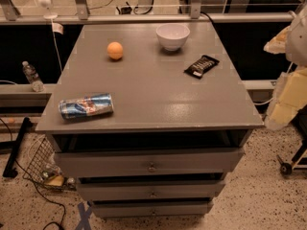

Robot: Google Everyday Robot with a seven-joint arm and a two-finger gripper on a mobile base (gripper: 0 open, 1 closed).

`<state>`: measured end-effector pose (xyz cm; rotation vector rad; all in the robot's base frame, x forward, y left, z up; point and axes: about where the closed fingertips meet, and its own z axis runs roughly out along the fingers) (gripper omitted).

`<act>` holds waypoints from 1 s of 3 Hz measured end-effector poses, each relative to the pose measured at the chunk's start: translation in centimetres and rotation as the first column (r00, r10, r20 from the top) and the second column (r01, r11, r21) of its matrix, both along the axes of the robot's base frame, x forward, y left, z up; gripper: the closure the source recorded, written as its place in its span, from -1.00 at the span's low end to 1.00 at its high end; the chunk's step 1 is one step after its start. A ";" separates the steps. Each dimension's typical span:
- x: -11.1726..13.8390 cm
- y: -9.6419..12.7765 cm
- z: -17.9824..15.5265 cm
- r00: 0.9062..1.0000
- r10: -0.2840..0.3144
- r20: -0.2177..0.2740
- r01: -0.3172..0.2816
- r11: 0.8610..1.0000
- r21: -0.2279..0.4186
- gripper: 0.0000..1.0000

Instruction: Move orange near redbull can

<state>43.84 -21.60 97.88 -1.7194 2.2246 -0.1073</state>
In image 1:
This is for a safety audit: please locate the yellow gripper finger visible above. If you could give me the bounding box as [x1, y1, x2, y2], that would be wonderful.
[264, 26, 290, 55]
[265, 66, 307, 130]

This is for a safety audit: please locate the orange fruit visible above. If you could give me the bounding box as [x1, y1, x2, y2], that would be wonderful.
[106, 42, 123, 60]

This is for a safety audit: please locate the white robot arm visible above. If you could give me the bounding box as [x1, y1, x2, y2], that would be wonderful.
[264, 5, 307, 130]

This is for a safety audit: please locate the crushed redbull can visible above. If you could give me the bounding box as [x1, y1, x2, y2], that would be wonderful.
[59, 93, 113, 120]

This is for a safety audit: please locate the black snack packet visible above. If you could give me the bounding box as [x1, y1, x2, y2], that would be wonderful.
[184, 55, 219, 79]

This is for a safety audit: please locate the black caster wheel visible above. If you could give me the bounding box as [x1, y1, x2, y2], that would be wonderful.
[277, 155, 293, 175]

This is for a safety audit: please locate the white ceramic bowl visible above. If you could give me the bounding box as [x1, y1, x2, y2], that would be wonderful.
[155, 23, 190, 51]

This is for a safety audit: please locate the top grey drawer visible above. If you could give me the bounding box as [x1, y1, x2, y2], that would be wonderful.
[55, 148, 244, 178]

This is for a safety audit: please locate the grey drawer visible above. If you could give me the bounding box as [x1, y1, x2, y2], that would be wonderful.
[55, 148, 244, 178]
[91, 201, 213, 219]
[77, 180, 224, 201]

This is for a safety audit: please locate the middle grey drawer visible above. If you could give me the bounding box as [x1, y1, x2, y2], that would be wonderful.
[77, 180, 224, 201]

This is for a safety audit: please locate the grey drawer cabinet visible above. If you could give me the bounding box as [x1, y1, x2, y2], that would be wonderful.
[37, 22, 262, 206]

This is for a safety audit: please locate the bottom grey drawer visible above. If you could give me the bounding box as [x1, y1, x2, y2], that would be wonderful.
[91, 201, 213, 219]

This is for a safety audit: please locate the blue tape cross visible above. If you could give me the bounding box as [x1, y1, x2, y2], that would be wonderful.
[75, 203, 92, 230]

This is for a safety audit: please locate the clear plastic water bottle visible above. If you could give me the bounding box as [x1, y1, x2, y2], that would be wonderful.
[22, 61, 44, 92]

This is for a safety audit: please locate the black metal stand leg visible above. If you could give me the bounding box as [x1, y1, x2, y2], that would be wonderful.
[3, 117, 33, 178]

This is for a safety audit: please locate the white hanging cable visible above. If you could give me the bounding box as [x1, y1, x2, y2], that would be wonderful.
[26, 0, 64, 74]

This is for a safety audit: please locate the wire mesh basket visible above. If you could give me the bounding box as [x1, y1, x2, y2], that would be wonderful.
[23, 138, 76, 191]

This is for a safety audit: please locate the black floor cable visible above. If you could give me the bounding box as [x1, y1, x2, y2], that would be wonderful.
[0, 118, 67, 230]

